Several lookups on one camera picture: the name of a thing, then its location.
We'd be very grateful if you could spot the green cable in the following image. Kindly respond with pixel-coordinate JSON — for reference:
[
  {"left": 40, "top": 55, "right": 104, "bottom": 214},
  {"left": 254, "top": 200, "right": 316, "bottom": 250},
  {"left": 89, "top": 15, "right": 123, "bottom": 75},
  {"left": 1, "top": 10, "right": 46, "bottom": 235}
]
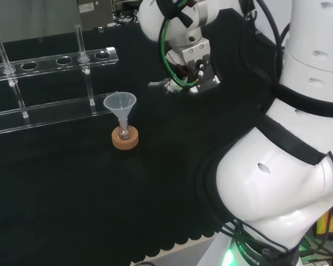
[{"left": 159, "top": 15, "right": 202, "bottom": 90}]

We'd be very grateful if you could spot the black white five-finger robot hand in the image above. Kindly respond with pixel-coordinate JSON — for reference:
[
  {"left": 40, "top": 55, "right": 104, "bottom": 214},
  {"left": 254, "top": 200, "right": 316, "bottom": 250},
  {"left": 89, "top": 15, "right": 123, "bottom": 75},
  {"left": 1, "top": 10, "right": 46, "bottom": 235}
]
[{"left": 162, "top": 41, "right": 221, "bottom": 96}]

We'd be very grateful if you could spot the clear acrylic funnel stand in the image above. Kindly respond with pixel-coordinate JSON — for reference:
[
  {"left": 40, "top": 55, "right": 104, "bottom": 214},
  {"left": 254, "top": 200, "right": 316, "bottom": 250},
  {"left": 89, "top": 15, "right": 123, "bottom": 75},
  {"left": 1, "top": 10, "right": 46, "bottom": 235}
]
[{"left": 0, "top": 24, "right": 120, "bottom": 136}]

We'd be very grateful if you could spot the translucent plastic funnel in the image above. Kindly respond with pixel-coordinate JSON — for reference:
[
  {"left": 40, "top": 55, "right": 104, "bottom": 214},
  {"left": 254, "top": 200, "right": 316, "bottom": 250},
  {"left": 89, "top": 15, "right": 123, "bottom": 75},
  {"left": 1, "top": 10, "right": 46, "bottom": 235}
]
[{"left": 103, "top": 92, "right": 137, "bottom": 129}]

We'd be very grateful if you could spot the clear round-bottom flask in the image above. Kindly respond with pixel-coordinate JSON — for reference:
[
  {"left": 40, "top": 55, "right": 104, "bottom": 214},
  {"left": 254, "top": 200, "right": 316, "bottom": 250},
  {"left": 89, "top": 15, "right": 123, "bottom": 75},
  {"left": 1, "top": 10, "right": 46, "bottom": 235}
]
[{"left": 118, "top": 121, "right": 132, "bottom": 140}]

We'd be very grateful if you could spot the yellow stop button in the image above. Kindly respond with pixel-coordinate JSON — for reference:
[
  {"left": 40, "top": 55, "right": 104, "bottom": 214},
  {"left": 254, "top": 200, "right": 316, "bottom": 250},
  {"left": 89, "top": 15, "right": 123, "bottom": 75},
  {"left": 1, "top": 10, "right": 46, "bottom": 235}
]
[{"left": 315, "top": 206, "right": 333, "bottom": 239}]

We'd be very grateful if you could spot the cork ring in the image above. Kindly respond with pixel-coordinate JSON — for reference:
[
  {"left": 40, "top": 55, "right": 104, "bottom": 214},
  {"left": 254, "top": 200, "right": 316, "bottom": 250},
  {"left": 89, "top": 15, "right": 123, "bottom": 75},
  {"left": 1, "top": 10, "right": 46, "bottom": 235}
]
[{"left": 111, "top": 125, "right": 140, "bottom": 151}]

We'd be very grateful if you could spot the grey metal box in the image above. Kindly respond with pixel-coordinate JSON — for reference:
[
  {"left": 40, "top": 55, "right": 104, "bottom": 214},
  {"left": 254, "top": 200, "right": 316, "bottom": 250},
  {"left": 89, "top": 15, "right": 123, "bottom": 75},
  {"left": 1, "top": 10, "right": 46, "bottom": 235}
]
[{"left": 77, "top": 0, "right": 114, "bottom": 29}]

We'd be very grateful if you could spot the black bench cloth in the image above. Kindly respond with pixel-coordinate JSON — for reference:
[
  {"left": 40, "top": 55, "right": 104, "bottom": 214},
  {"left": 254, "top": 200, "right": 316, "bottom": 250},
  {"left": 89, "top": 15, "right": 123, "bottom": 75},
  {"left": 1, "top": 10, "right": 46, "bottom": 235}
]
[{"left": 0, "top": 23, "right": 280, "bottom": 266}]

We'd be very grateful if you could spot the pale board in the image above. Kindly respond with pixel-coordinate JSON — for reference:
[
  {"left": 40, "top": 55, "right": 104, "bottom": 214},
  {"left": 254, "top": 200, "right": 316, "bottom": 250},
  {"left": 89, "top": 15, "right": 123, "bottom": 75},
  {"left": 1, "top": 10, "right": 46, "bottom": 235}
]
[{"left": 0, "top": 0, "right": 79, "bottom": 45}]

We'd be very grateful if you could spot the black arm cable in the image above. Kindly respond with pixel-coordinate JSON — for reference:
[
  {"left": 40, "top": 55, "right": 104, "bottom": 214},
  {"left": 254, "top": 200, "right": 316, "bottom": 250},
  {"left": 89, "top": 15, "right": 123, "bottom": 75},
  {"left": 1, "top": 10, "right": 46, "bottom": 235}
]
[{"left": 254, "top": 0, "right": 285, "bottom": 81}]

